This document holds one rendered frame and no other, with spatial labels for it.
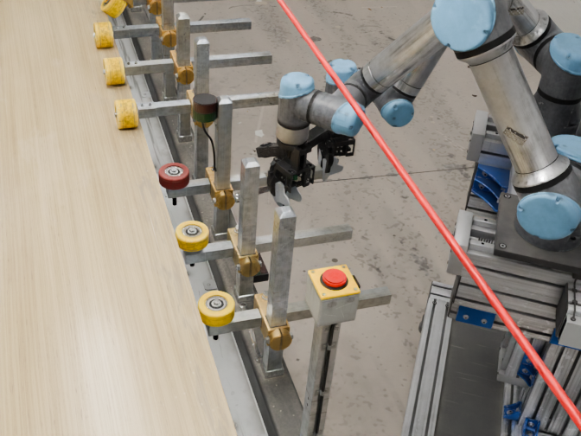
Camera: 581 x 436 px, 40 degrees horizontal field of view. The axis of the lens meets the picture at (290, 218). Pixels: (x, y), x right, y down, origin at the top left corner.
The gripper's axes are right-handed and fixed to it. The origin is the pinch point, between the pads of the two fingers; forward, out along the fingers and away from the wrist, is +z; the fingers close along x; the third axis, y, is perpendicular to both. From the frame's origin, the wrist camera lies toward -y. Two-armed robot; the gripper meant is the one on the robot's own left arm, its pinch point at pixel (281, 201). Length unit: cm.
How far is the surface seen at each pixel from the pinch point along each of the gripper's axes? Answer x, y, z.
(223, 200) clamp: -5.7, -16.7, 8.0
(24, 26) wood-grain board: -12, -128, 3
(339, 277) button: -29, 51, -30
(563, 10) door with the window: 335, -141, 77
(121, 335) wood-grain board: -52, 15, 3
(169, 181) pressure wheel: -16.5, -25.9, 3.4
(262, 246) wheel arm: -6.6, 2.1, 9.7
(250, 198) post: -12.8, 4.4, -9.1
